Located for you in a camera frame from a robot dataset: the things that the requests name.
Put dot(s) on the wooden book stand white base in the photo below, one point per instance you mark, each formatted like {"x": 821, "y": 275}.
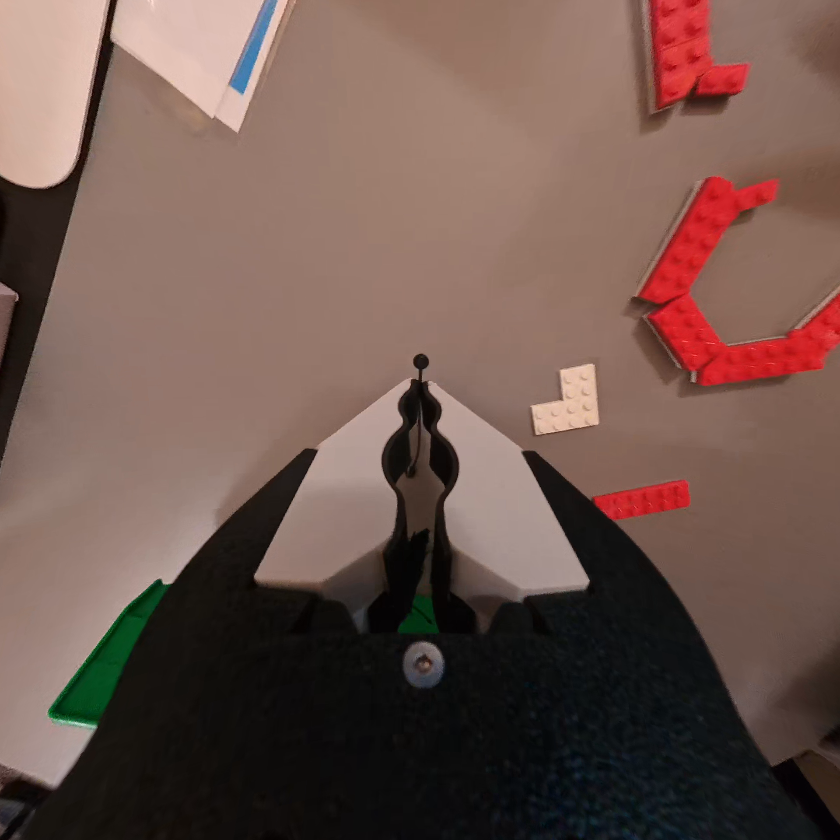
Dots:
{"x": 39, "y": 79}

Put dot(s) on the white corner lego plate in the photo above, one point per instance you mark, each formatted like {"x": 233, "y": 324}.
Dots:
{"x": 572, "y": 407}

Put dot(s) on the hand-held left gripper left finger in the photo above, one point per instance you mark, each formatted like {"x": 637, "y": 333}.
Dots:
{"x": 315, "y": 518}

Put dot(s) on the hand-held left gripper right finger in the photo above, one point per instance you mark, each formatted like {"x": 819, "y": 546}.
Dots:
{"x": 505, "y": 525}

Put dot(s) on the green plastic bin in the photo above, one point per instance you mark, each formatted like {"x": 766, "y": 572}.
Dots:
{"x": 105, "y": 663}

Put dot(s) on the small red lego plate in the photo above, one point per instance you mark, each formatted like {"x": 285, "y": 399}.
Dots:
{"x": 643, "y": 500}

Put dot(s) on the short red lego plate assembly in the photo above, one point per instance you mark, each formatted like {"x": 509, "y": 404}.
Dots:
{"x": 679, "y": 52}

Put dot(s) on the laminated printed paper sheet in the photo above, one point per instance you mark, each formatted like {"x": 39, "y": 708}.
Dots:
{"x": 170, "y": 46}

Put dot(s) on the white sheet with blue stripe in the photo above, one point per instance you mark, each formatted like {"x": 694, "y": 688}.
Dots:
{"x": 253, "y": 59}

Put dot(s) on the large red lego heart frame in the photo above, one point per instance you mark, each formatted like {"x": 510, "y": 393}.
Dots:
{"x": 695, "y": 328}

